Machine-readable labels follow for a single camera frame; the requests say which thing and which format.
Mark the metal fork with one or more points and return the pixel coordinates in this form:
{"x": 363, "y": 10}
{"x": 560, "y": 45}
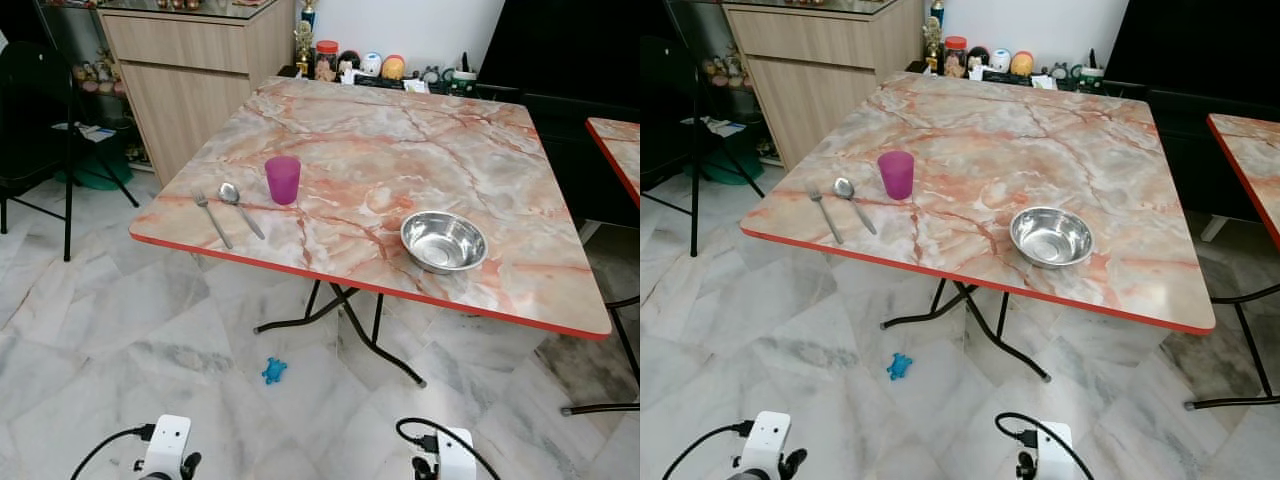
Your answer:
{"x": 826, "y": 215}
{"x": 212, "y": 220}

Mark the red lid jar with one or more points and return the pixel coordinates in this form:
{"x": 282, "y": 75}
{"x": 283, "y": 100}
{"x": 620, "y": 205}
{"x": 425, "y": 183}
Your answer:
{"x": 326, "y": 60}
{"x": 955, "y": 57}

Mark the green white cup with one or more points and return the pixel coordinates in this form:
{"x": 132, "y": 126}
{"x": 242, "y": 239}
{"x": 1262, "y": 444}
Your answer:
{"x": 462, "y": 80}
{"x": 1091, "y": 76}

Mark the black folding table legs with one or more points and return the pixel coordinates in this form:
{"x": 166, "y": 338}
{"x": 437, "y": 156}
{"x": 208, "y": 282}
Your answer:
{"x": 965, "y": 290}
{"x": 343, "y": 293}

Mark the stainless steel bowl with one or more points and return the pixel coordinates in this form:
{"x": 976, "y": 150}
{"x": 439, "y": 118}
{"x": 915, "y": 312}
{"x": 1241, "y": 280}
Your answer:
{"x": 1051, "y": 237}
{"x": 443, "y": 241}

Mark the purple plastic cup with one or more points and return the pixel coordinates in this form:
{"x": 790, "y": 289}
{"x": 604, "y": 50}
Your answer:
{"x": 283, "y": 180}
{"x": 896, "y": 175}

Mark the metal spoon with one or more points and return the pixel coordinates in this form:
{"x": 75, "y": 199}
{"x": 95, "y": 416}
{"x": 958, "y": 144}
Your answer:
{"x": 844, "y": 187}
{"x": 229, "y": 192}

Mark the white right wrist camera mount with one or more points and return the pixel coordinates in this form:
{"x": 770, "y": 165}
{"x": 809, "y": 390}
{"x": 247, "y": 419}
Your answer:
{"x": 456, "y": 455}
{"x": 1056, "y": 450}

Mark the small blue toy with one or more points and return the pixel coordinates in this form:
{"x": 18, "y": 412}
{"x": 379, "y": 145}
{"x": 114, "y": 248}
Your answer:
{"x": 274, "y": 371}
{"x": 900, "y": 366}

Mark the green plastic basin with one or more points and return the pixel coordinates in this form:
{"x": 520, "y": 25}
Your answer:
{"x": 95, "y": 176}
{"x": 730, "y": 170}

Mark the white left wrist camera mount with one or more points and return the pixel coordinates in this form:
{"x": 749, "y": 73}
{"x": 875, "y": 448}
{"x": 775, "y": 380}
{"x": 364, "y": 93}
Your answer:
{"x": 766, "y": 438}
{"x": 166, "y": 442}

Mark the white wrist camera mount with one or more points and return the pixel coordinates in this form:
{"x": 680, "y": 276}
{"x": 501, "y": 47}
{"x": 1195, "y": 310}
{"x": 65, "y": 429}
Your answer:
{"x": 766, "y": 438}
{"x": 456, "y": 455}
{"x": 1056, "y": 450}
{"x": 166, "y": 442}

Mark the glass display shelf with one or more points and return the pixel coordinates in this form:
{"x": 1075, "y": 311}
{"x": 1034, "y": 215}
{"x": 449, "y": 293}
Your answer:
{"x": 95, "y": 75}
{"x": 720, "y": 70}

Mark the light wooden cabinet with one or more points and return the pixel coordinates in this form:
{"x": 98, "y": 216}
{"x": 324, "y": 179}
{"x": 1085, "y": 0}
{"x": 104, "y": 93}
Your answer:
{"x": 190, "y": 90}
{"x": 820, "y": 85}

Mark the orange round figurine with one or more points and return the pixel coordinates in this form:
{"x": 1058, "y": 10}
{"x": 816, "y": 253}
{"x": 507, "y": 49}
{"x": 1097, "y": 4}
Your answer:
{"x": 393, "y": 67}
{"x": 1021, "y": 63}

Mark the golden figurine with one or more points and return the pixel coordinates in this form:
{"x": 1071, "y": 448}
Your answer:
{"x": 932, "y": 40}
{"x": 303, "y": 42}

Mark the black television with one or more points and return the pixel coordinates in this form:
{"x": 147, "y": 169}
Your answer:
{"x": 1190, "y": 40}
{"x": 560, "y": 40}

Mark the white round figurine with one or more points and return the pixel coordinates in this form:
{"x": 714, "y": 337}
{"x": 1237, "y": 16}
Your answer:
{"x": 371, "y": 63}
{"x": 1000, "y": 59}

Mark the black mouse figurine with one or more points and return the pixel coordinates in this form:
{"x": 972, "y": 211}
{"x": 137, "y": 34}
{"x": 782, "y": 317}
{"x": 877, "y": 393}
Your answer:
{"x": 348, "y": 62}
{"x": 978, "y": 58}

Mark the white blue booklet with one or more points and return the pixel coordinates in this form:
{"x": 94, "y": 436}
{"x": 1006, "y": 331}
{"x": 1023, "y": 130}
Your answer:
{"x": 725, "y": 127}
{"x": 97, "y": 132}

